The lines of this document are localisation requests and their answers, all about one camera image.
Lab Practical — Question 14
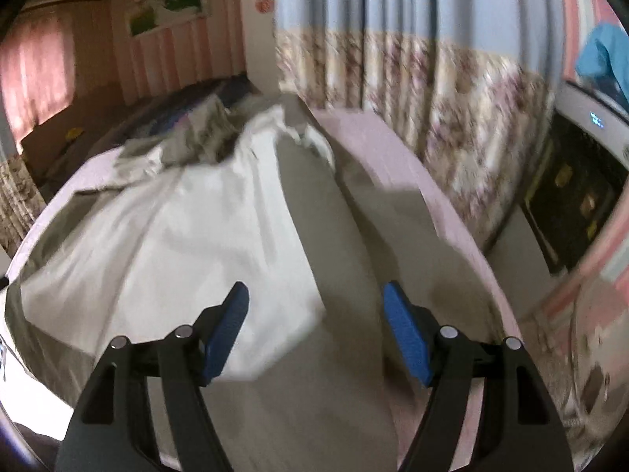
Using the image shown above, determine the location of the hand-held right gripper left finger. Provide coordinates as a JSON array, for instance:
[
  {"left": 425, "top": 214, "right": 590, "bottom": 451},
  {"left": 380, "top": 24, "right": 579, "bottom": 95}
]
[{"left": 54, "top": 281, "right": 250, "bottom": 472}]

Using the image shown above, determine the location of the framed wall picture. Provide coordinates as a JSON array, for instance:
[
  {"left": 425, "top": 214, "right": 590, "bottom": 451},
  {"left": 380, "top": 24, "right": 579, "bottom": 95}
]
[{"left": 129, "top": 0, "right": 207, "bottom": 37}]

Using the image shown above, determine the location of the blue cloth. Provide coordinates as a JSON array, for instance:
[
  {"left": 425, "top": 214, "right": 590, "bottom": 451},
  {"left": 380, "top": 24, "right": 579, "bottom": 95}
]
[{"left": 575, "top": 22, "right": 629, "bottom": 92}]

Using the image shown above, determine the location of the blue and floral curtain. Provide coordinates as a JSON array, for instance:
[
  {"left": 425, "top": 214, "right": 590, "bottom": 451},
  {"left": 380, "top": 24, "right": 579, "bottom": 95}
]
[{"left": 275, "top": 0, "right": 566, "bottom": 256}]

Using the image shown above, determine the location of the black and white appliance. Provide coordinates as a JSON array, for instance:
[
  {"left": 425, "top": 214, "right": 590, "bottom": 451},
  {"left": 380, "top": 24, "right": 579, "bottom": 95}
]
[{"left": 521, "top": 79, "right": 629, "bottom": 276}]

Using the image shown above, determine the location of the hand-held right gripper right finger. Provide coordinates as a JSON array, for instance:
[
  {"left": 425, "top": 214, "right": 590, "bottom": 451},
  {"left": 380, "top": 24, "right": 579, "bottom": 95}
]
[{"left": 383, "top": 280, "right": 576, "bottom": 472}]

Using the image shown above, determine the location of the pink curtain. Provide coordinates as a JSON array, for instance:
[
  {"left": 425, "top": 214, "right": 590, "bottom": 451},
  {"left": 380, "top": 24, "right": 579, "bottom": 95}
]
[{"left": 0, "top": 12, "right": 74, "bottom": 143}]

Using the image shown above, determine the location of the brown floral curtain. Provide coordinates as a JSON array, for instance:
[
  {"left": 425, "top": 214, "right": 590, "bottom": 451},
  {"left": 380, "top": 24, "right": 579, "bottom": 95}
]
[{"left": 0, "top": 155, "right": 47, "bottom": 256}]

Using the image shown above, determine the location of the grey and white jacket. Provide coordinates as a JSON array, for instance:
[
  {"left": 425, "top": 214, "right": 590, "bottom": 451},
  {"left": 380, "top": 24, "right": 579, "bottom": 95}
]
[{"left": 7, "top": 93, "right": 497, "bottom": 472}]

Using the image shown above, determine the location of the white wardrobe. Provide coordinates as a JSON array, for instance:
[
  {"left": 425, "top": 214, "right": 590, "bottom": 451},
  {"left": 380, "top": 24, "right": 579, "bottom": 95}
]
[{"left": 243, "top": 0, "right": 278, "bottom": 94}]

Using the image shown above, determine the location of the dark striped blanket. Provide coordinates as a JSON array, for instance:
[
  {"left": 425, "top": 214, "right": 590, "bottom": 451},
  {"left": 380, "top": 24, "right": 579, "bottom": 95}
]
[{"left": 113, "top": 76, "right": 256, "bottom": 138}]

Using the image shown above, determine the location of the pink floral tablecloth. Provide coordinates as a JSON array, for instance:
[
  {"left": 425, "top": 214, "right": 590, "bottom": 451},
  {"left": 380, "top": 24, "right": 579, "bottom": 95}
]
[{"left": 0, "top": 108, "right": 529, "bottom": 472}]

